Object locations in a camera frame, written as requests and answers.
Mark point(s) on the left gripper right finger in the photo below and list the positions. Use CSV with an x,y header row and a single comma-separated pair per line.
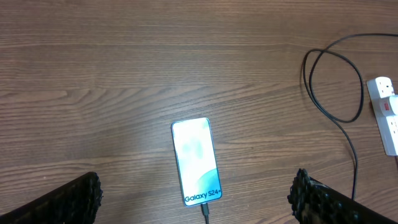
x,y
314,203

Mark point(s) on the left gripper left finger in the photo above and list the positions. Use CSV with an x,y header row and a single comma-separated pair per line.
x,y
75,202

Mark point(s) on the Samsung Galaxy smartphone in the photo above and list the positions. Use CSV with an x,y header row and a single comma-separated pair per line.
x,y
196,161

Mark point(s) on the white charger plug adapter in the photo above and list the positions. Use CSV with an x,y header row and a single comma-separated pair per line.
x,y
389,106

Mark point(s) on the white power strip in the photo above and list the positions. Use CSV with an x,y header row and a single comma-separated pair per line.
x,y
378,88

